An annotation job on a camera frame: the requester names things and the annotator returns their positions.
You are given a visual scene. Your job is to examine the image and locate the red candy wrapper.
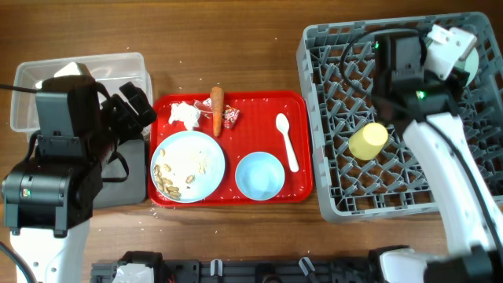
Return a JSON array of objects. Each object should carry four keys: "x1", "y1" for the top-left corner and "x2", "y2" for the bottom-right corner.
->
[{"x1": 193, "y1": 98, "x2": 240, "y2": 129}]

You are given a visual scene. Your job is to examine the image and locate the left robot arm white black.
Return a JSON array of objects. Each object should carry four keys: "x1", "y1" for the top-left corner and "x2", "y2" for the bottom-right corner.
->
[{"x1": 1, "y1": 75, "x2": 157, "y2": 282}]

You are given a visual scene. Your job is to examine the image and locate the grey dishwasher rack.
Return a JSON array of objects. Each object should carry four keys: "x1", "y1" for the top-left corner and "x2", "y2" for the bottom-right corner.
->
[{"x1": 296, "y1": 12, "x2": 502, "y2": 222}]

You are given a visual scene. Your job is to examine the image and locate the black plastic bin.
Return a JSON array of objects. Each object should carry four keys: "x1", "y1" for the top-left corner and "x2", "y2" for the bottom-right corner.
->
[{"x1": 31, "y1": 130, "x2": 150, "y2": 216}]

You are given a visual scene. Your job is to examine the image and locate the light blue plate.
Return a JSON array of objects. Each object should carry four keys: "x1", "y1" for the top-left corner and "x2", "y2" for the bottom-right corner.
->
[{"x1": 150, "y1": 130, "x2": 226, "y2": 204}]

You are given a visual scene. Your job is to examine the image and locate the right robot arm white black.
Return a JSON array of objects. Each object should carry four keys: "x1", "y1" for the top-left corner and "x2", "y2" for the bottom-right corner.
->
[{"x1": 369, "y1": 25, "x2": 502, "y2": 282}]

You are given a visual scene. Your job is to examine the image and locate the clear plastic bin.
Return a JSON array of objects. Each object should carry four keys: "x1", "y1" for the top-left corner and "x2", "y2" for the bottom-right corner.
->
[{"x1": 10, "y1": 52, "x2": 153, "y2": 136}]

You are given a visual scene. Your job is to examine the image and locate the white tissue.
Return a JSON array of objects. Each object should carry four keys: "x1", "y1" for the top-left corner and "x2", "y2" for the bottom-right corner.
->
[{"x1": 168, "y1": 102, "x2": 201, "y2": 130}]

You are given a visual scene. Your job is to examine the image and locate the pale green bowl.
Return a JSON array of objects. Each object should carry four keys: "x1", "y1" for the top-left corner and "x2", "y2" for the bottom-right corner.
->
[{"x1": 464, "y1": 48, "x2": 479, "y2": 86}]

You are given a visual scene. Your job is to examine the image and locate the light blue bowl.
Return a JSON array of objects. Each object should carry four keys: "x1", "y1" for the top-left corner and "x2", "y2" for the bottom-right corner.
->
[{"x1": 235, "y1": 152, "x2": 285, "y2": 201}]

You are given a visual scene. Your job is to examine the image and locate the peanuts on plate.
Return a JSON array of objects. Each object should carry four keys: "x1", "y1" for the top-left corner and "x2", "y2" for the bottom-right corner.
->
[{"x1": 153, "y1": 148, "x2": 207, "y2": 200}]

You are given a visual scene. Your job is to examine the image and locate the yellow plastic cup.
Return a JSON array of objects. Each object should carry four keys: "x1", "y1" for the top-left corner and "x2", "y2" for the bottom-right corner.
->
[{"x1": 349, "y1": 123, "x2": 388, "y2": 160}]

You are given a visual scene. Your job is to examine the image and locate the red plastic tray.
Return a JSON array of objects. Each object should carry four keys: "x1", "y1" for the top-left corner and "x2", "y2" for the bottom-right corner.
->
[{"x1": 147, "y1": 90, "x2": 314, "y2": 208}]

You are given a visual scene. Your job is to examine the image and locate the orange carrot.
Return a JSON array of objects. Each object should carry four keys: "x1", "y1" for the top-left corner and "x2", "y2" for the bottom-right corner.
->
[{"x1": 210, "y1": 86, "x2": 224, "y2": 137}]

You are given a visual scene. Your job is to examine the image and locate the white plastic spoon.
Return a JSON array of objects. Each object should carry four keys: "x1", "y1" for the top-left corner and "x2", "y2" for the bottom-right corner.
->
[{"x1": 275, "y1": 113, "x2": 299, "y2": 172}]

